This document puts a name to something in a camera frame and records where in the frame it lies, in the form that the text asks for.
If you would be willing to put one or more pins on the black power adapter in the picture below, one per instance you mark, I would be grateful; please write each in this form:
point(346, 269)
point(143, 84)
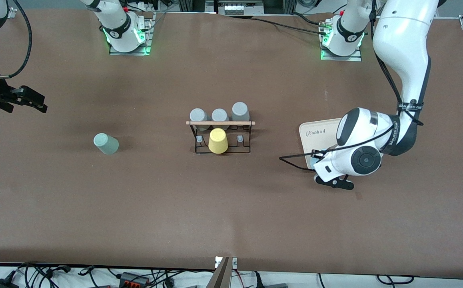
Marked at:
point(1, 284)

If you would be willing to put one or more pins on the yellow plastic cup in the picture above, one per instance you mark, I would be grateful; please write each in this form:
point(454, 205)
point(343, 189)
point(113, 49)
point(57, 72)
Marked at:
point(218, 140)

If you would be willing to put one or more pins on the white power strip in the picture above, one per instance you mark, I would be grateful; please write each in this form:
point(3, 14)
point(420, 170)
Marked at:
point(235, 8)

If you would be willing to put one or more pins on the grey orange-lever connector block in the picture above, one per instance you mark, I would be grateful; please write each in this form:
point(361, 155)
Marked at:
point(133, 279)

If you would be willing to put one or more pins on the grey plastic cup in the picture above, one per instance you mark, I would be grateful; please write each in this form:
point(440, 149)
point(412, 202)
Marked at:
point(240, 110)
point(219, 115)
point(197, 115)

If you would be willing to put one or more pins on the metal camera stand post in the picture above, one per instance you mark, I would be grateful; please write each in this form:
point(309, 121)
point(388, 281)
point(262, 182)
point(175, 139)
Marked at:
point(220, 278)

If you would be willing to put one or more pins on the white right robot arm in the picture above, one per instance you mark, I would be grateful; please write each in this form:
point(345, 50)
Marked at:
point(115, 24)

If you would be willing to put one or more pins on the pale green plastic cup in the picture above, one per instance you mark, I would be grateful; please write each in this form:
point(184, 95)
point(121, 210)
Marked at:
point(106, 144)

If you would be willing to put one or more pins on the cream Rabbit tray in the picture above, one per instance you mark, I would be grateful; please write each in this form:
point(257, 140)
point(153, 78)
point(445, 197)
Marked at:
point(315, 138)

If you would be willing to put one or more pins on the white stand bracket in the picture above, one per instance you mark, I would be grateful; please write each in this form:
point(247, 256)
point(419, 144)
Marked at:
point(234, 262)

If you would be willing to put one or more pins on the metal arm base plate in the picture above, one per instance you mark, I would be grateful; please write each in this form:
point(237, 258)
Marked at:
point(357, 56)
point(148, 38)

